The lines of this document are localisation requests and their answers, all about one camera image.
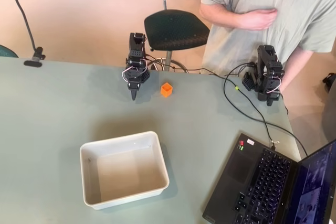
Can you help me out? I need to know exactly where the black perforated office chair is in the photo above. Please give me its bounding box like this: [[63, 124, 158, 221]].
[[143, 0, 211, 74]]

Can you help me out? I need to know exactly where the black laptop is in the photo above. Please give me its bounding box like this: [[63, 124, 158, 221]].
[[202, 132, 336, 224]]

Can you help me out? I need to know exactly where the orange cube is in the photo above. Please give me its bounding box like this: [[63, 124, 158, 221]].
[[160, 82, 174, 99]]

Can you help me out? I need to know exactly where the person's left forearm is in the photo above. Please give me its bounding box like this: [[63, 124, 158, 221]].
[[279, 44, 314, 97]]

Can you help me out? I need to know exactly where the teal chair back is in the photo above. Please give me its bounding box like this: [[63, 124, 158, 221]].
[[0, 45, 19, 59]]

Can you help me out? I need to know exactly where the black gooseneck clamp holder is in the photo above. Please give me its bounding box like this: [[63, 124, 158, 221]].
[[12, 0, 46, 68]]

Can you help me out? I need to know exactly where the white bin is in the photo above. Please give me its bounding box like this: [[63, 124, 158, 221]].
[[79, 130, 170, 210]]

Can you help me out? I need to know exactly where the black cable with green tag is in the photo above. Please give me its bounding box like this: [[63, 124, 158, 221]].
[[183, 67, 309, 157]]

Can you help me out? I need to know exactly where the person's right hand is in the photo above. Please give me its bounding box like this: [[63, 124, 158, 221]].
[[245, 8, 278, 31]]

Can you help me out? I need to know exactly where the person's right forearm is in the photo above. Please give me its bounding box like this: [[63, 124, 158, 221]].
[[199, 3, 250, 29]]

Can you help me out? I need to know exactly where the black looping cable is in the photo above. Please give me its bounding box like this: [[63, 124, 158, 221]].
[[223, 62, 275, 149]]

